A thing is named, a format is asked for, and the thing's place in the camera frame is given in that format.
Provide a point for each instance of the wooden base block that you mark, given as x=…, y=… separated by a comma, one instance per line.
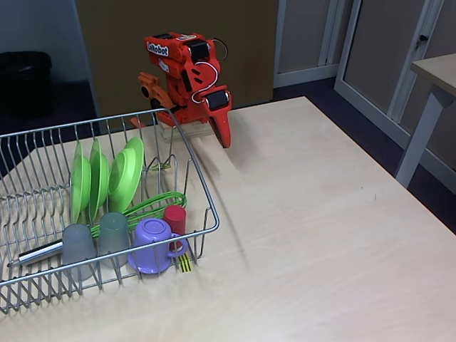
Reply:
x=199, y=130

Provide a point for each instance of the red plastic cup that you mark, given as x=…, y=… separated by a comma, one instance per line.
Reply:
x=175, y=216

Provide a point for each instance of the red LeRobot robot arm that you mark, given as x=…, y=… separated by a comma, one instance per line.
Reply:
x=178, y=75

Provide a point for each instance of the translucent grey plastic cup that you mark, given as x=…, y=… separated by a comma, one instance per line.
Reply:
x=113, y=237
x=78, y=249

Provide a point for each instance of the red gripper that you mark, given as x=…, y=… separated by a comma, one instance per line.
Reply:
x=218, y=100

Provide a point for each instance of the black waste bin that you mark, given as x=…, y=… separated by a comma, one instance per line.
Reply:
x=25, y=82

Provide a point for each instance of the purple plastic mug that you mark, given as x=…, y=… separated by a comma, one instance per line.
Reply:
x=149, y=233

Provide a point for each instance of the orange table clamp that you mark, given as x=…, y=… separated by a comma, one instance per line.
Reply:
x=153, y=89

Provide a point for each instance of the green plastic plate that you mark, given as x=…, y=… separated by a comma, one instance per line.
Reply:
x=124, y=178
x=80, y=185
x=99, y=178

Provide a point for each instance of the grey cabinet with key lock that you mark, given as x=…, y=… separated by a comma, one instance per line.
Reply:
x=381, y=53

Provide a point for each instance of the yellow black striped tape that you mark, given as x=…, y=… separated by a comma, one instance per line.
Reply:
x=184, y=264

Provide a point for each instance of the grey shutter-door cabinet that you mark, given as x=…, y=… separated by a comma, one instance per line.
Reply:
x=303, y=35

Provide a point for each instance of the brown cork board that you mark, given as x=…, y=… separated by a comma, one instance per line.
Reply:
x=124, y=35

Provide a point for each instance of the beige side table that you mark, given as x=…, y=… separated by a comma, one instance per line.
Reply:
x=438, y=67

